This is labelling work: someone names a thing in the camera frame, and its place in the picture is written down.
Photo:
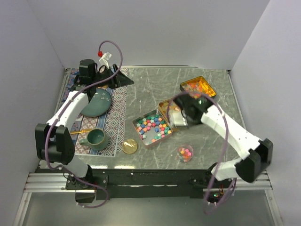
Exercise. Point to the pink tin of star candies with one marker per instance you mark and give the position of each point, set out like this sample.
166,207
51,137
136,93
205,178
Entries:
152,128

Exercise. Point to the teal ceramic cup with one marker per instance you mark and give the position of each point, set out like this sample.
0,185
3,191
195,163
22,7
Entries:
96,139

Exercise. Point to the clear plastic ball half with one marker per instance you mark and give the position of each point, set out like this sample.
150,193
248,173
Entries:
184,153

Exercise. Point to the gold tin of pastel candies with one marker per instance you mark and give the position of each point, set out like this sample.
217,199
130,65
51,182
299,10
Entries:
162,107

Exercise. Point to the round gold tin lid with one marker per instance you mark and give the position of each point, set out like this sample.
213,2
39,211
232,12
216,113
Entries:
129,146

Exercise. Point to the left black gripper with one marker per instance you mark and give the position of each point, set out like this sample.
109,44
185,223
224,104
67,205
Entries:
120,80

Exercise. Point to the black base bar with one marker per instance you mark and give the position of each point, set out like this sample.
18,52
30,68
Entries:
143,183

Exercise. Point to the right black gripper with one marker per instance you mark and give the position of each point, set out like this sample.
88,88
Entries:
189,123

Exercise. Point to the patterned placemat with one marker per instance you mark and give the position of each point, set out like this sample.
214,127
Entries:
112,123

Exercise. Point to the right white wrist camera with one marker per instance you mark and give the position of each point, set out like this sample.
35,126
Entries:
176,119

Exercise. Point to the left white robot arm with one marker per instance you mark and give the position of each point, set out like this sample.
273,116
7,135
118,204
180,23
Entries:
53,140

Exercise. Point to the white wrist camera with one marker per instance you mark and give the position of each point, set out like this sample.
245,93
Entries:
176,119
104,58

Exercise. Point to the gold tin of neon candies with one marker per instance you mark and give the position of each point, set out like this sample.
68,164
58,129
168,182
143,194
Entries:
198,84

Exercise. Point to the gold spoon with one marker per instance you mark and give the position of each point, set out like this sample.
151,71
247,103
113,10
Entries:
80,131

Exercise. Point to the teal ceramic plate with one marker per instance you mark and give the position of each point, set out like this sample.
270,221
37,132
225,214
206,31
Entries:
99,104

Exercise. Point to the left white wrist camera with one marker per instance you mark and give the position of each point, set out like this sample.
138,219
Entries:
104,58

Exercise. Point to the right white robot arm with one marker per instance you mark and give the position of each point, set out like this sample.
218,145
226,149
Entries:
254,154

